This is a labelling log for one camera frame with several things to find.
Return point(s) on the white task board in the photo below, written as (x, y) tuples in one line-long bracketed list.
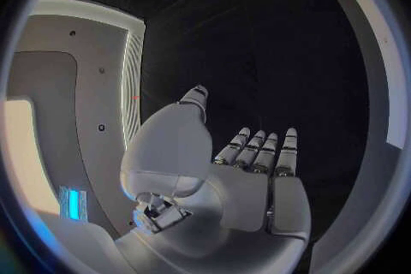
[(382, 53)]

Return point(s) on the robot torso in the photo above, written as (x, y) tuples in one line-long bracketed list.
[(93, 89)]

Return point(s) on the glowing light bar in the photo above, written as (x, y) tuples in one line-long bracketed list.
[(73, 204)]

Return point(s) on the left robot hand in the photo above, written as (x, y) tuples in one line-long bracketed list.
[(244, 202)]

